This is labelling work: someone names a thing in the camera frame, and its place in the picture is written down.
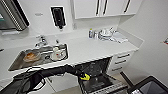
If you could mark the stainless steel dishwasher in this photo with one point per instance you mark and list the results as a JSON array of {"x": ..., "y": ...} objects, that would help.
[{"x": 100, "y": 83}]

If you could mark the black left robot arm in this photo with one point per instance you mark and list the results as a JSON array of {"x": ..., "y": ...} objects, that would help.
[{"x": 33, "y": 78}]

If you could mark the white two-door sink cabinet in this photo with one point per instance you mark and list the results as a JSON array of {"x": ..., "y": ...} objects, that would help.
[{"x": 56, "y": 83}]

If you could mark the white patterned bowl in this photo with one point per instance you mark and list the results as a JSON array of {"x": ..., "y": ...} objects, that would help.
[{"x": 58, "y": 53}]

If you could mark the small countertop soap pump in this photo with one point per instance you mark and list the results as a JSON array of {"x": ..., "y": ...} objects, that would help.
[{"x": 57, "y": 42}]

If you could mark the small blue-capped bottle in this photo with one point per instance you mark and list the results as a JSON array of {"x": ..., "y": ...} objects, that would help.
[{"x": 90, "y": 33}]

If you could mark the small white bottle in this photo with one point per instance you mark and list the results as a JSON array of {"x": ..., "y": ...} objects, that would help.
[{"x": 95, "y": 34}]

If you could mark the chrome sink faucet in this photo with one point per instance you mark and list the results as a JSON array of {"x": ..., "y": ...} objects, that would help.
[{"x": 41, "y": 41}]

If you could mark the orange bowl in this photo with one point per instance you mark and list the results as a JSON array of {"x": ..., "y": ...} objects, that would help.
[{"x": 30, "y": 56}]

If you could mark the white drawer unit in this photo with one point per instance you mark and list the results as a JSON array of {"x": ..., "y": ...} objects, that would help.
[{"x": 121, "y": 61}]

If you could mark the stack of white dishes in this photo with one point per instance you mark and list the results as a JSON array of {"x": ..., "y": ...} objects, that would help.
[{"x": 106, "y": 33}]

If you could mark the white cloth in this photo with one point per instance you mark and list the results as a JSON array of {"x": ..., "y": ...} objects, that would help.
[{"x": 119, "y": 37}]

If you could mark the stainless steel sink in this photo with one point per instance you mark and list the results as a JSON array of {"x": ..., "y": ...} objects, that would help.
[{"x": 16, "y": 63}]

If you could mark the grey bin black lid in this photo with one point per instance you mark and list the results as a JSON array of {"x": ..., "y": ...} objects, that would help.
[{"x": 148, "y": 86}]

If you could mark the grey paper towel dispenser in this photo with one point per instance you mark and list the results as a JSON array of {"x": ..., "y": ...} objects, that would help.
[{"x": 11, "y": 15}]

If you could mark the black wall soap dispenser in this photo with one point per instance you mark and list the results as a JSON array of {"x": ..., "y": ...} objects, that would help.
[{"x": 58, "y": 17}]

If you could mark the small wall label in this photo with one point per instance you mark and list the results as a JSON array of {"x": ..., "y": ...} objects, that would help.
[{"x": 39, "y": 14}]

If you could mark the white three-door wall cabinet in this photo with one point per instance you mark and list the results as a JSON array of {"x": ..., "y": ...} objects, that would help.
[{"x": 106, "y": 7}]

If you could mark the large wall poster board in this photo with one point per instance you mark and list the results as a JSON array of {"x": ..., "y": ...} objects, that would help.
[{"x": 165, "y": 40}]

